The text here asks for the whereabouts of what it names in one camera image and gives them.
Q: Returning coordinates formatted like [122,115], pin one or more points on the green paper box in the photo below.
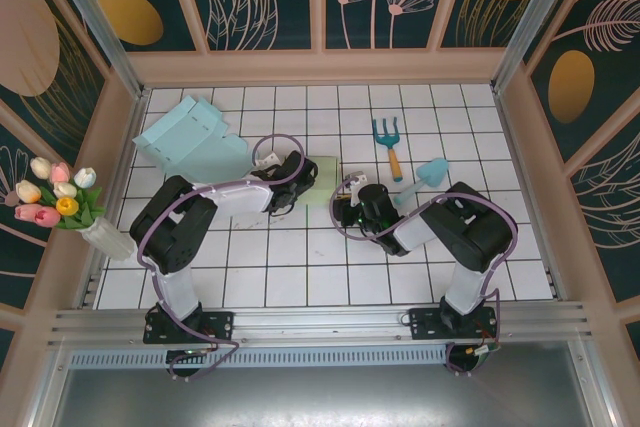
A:
[322,182]

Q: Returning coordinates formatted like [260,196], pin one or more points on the teal toy garden fork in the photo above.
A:
[387,139]

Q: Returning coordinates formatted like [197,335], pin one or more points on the light blue paper box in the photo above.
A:
[190,147]

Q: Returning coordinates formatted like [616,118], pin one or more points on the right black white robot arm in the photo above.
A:
[480,232]

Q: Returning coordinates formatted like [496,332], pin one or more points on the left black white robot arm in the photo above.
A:
[235,197]

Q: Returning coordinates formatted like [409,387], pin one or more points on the teal toy shovel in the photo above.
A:
[435,169]

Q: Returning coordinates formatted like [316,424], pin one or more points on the black base electronics module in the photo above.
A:
[467,364]

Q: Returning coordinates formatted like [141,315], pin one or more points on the white ribbed vase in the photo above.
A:
[112,242]

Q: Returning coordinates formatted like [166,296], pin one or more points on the grey metal sheet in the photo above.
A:
[320,397]

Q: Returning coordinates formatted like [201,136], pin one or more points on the artificial tulip bouquet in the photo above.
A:
[65,204]

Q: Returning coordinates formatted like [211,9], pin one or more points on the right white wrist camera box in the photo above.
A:
[357,178]

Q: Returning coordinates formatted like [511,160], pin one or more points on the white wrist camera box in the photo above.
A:
[267,159]
[357,178]

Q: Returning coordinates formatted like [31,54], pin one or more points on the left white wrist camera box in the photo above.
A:
[267,159]

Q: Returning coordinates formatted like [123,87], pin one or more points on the aluminium mounting rail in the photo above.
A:
[320,322]

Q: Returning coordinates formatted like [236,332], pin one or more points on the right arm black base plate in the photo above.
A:
[425,324]

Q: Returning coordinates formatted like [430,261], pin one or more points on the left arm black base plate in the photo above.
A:
[220,324]

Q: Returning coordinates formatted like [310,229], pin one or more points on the aluminium frame post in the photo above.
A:
[535,22]
[100,27]

